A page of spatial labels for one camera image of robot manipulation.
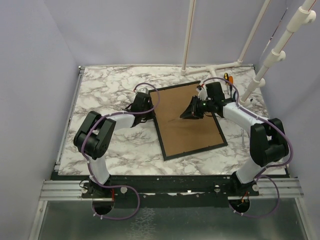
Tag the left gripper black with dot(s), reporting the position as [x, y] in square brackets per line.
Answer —
[151, 115]

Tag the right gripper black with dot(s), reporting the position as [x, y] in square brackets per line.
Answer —
[192, 112]

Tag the black picture frame brown backing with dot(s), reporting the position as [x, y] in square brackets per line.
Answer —
[184, 137]

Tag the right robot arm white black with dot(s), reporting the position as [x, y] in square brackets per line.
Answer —
[267, 139]

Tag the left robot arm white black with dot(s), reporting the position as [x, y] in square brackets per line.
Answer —
[94, 136]

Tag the white PVC pipe stand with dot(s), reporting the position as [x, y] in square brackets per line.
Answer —
[213, 67]

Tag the silver wrench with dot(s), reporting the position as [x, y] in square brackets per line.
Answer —
[243, 145]

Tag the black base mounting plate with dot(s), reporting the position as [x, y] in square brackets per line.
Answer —
[168, 191]

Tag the white PVC jointed pole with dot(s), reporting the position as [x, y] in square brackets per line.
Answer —
[304, 15]

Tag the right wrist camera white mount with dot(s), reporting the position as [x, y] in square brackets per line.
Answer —
[202, 92]

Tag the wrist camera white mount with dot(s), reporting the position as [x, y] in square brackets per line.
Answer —
[143, 90]
[202, 92]

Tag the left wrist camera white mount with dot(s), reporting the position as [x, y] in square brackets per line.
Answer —
[143, 90]

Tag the orange handle screwdriver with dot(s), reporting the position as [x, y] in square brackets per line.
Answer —
[231, 81]

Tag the aluminium rail left edge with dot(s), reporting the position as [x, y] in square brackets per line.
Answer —
[70, 115]

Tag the aluminium front extrusion rail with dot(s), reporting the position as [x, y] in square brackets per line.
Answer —
[56, 190]

